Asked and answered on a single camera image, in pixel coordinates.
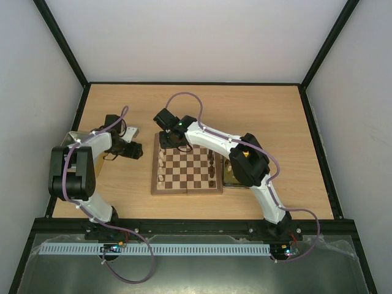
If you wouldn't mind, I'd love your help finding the wooden chess board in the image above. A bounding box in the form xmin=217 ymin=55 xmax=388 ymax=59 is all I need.
xmin=151 ymin=134 xmax=223 ymax=195

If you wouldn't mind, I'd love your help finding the gold tin with pieces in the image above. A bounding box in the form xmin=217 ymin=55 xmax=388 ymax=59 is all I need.
xmin=222 ymin=157 xmax=247 ymax=189

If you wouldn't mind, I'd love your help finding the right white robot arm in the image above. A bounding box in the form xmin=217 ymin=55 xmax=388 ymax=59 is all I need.
xmin=154 ymin=108 xmax=292 ymax=240

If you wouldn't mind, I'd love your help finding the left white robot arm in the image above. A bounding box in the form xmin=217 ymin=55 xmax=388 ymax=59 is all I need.
xmin=48 ymin=115 xmax=143 ymax=223

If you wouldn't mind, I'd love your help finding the silver tin lid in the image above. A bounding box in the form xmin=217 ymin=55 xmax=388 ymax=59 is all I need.
xmin=61 ymin=131 xmax=104 ymax=179

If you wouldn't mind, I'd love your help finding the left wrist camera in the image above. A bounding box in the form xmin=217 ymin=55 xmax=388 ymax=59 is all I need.
xmin=122 ymin=127 xmax=139 ymax=143

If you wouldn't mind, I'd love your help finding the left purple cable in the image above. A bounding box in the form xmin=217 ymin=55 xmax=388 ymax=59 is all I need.
xmin=62 ymin=105 xmax=156 ymax=283

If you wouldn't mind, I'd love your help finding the purple cable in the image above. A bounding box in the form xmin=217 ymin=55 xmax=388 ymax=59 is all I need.
xmin=167 ymin=91 xmax=322 ymax=263
xmin=62 ymin=105 xmax=156 ymax=283

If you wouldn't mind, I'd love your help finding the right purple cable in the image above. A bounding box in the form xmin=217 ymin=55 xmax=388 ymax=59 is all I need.
xmin=167 ymin=91 xmax=322 ymax=263

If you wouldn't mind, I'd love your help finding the white slotted cable duct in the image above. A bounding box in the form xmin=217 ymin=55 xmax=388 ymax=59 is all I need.
xmin=39 ymin=243 xmax=270 ymax=256

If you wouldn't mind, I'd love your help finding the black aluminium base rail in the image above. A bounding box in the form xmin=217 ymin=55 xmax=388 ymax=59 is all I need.
xmin=32 ymin=217 xmax=356 ymax=243

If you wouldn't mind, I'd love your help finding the black frame post left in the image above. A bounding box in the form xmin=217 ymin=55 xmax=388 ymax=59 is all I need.
xmin=33 ymin=0 xmax=89 ymax=88

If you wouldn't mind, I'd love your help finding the black frame post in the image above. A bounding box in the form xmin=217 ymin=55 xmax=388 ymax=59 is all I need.
xmin=33 ymin=0 xmax=89 ymax=88
xmin=300 ymin=0 xmax=360 ymax=91

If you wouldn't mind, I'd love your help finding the black frame post right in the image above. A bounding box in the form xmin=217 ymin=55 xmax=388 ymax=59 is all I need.
xmin=300 ymin=0 xmax=360 ymax=91

